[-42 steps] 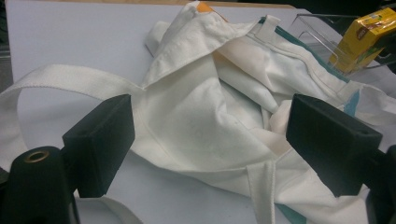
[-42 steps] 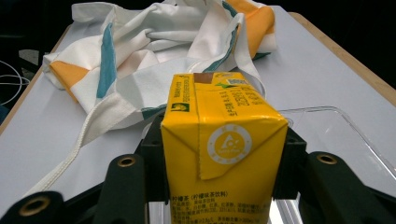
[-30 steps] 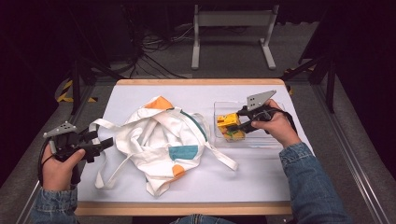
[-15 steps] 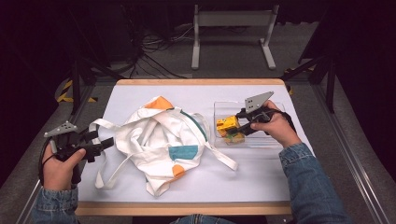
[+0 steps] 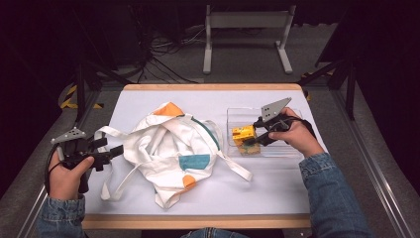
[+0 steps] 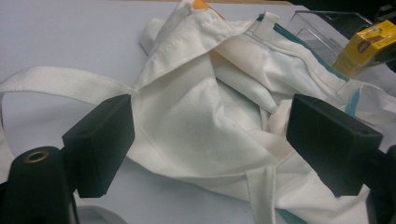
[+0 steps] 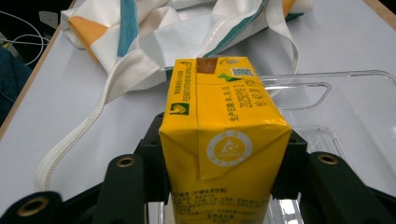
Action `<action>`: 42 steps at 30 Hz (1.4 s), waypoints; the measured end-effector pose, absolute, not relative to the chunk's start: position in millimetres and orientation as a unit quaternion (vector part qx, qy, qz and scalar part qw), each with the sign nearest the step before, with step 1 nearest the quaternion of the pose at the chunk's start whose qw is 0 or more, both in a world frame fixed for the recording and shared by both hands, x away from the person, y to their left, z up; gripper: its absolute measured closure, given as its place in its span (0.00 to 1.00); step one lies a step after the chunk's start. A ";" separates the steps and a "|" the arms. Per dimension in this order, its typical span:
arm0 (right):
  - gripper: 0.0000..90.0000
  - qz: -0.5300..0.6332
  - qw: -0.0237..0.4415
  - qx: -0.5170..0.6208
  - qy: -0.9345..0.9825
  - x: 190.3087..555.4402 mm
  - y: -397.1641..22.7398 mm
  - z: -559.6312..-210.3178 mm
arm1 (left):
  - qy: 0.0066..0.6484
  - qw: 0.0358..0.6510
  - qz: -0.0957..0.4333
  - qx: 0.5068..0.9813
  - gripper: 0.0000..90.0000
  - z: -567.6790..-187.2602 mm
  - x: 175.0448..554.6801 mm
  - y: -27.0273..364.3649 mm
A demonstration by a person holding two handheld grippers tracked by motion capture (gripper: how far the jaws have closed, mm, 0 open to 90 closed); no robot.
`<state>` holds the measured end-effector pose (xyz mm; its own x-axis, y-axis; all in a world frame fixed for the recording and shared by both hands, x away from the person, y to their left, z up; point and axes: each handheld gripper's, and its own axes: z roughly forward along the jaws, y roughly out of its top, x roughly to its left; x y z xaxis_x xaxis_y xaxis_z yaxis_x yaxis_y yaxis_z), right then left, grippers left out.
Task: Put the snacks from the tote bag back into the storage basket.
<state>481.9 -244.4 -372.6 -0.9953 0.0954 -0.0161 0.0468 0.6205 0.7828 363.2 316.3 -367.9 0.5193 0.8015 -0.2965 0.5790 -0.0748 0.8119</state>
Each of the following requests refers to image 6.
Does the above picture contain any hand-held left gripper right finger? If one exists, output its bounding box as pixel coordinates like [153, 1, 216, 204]
[285, 93, 384, 199]

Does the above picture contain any yellow box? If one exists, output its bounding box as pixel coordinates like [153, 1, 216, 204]
[331, 19, 396, 78]

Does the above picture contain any clear plastic tray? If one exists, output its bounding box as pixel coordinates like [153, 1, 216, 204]
[286, 9, 396, 78]

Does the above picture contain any white orange teal tote bag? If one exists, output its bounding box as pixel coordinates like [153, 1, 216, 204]
[0, 0, 396, 224]

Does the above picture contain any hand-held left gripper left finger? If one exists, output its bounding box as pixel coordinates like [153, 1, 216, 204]
[62, 93, 136, 199]

